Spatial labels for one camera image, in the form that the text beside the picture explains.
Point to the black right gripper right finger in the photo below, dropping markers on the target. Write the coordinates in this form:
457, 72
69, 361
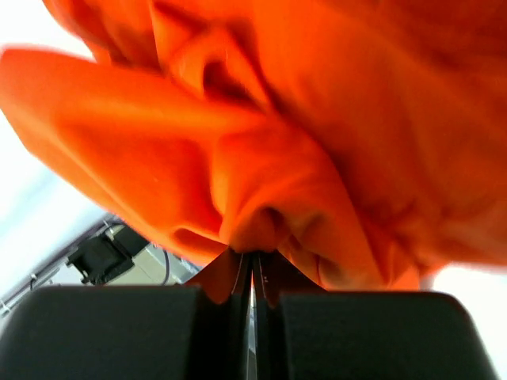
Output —
306, 332

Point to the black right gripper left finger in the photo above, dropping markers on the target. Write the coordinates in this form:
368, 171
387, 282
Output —
196, 330

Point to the orange t shirt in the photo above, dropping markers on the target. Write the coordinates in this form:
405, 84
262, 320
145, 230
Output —
363, 140

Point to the aluminium mounting rail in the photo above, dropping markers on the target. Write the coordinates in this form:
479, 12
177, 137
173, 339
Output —
33, 252

